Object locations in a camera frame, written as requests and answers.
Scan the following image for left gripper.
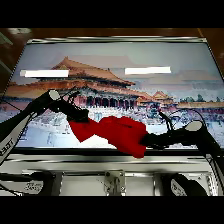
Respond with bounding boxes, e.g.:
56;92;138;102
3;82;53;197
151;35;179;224
65;103;91;124

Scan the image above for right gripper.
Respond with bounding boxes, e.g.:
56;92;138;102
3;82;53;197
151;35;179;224
141;132;168;150

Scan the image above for red garment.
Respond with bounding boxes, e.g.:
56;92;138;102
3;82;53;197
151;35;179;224
68;115;149;159

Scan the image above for silver frame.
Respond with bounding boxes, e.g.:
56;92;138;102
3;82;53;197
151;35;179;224
0;151;224;197

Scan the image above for black cable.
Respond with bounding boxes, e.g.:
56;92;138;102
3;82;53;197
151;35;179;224
0;179;25;197

